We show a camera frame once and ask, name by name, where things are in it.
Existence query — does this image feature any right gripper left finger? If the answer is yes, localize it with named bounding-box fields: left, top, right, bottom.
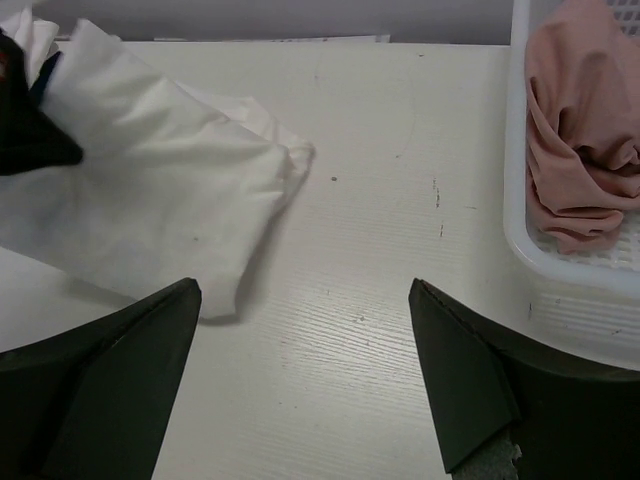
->
left=1, top=278, right=201, bottom=479

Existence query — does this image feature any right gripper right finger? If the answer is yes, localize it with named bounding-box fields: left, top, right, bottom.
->
left=409, top=279, right=639, bottom=479

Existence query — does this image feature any white plastic basket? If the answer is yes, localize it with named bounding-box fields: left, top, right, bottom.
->
left=503, top=1, right=639, bottom=370

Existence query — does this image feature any pink t shirt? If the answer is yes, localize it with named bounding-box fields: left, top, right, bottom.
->
left=524, top=1, right=639, bottom=254

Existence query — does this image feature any white printed t shirt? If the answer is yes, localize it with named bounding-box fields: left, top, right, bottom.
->
left=1, top=20, right=314, bottom=318

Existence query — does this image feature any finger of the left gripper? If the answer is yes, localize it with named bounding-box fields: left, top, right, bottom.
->
left=1, top=34, right=83, bottom=176

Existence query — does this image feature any blue folded item under stack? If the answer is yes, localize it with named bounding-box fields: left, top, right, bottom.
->
left=29, top=51, right=62, bottom=105

